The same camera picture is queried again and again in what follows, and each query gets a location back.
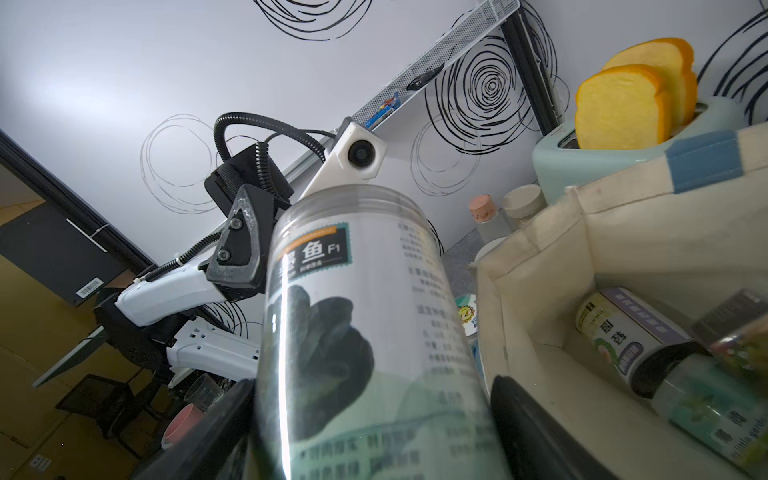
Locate sunflower label tall jar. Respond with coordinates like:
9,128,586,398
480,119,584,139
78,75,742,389
474,237,506,263

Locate cream canvas bag blue handles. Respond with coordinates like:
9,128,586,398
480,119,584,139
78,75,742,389
476,124,767,479

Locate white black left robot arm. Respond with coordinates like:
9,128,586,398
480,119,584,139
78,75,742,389
90,112,325,381

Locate yellow toast slice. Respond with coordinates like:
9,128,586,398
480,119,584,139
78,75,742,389
574,64,672,150
602,37,698,134

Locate beige lid jar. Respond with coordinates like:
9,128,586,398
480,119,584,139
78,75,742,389
502,184,547,228

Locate yellow toast slice front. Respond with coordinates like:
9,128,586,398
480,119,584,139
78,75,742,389
574,64,672,150

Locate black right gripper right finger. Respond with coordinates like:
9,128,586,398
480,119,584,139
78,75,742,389
490,376,615,480

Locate grey wall rail left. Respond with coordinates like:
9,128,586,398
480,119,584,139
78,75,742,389
282,151,322,186

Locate black small box on shelf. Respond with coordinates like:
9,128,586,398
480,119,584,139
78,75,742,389
406,63,445,92

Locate purple stripe label jar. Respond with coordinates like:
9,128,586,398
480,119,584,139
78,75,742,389
575,287,705,399

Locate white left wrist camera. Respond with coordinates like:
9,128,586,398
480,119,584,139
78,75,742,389
300,117,387,200

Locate blue candy packet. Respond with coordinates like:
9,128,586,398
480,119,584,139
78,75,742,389
364,92,402,130

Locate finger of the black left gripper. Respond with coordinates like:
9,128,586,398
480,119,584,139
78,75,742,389
206,185,284,300

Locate mint green toaster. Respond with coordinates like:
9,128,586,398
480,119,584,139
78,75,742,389
532,97,746,205

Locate green label jar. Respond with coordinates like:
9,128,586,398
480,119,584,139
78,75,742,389
455,294,478,337

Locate white wire wall shelf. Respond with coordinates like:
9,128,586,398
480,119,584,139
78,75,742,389
351,0,522,126

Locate green bottle in bag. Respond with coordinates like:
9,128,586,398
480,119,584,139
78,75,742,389
628,342,767,474

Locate yellow toast slice back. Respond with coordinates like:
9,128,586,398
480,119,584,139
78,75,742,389
602,37,698,134

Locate black corner frame post left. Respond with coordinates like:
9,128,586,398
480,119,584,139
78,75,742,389
501,4,561,136

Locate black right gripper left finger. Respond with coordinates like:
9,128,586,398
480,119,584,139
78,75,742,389
137,379,256,480

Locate dark label small jar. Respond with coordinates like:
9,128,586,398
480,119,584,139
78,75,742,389
692,289,767,390

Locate dark panda label jar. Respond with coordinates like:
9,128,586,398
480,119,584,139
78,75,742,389
253,185,511,479

